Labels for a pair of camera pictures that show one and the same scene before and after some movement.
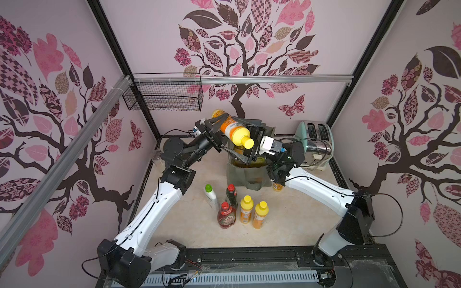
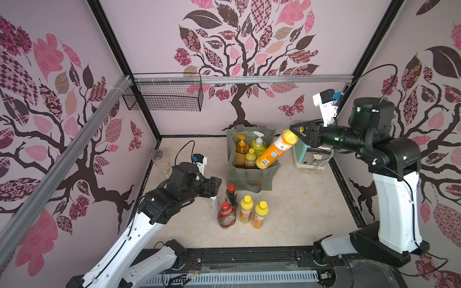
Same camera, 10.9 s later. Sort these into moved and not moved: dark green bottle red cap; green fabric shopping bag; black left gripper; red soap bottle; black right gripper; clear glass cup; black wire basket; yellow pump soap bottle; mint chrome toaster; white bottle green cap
Moved: black left gripper; black right gripper; yellow pump soap bottle
Not moved: clear glass cup; red soap bottle; green fabric shopping bag; mint chrome toaster; dark green bottle red cap; black wire basket; white bottle green cap
